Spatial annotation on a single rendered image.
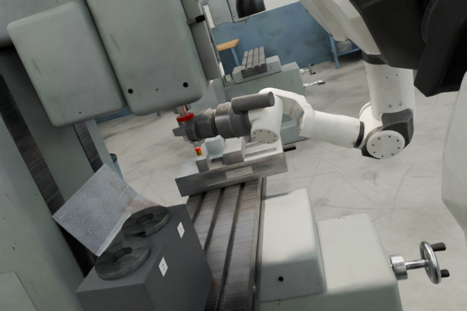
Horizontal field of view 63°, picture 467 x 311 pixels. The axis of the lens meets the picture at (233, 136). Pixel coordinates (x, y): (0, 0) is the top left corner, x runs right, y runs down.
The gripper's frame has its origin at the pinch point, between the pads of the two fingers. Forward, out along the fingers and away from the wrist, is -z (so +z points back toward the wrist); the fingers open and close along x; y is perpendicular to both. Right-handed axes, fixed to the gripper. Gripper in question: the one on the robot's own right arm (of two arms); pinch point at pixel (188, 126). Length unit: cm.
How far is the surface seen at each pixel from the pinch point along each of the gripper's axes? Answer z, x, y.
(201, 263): 13.5, 29.2, 19.1
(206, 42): 11.9, -1.8, -19.4
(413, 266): 46, -15, 55
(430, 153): 45, -222, 124
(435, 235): 46, -119, 124
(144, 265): 16.1, 43.9, 6.9
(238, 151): 3.5, -14.7, 15.0
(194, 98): 9.6, 6.8, -8.8
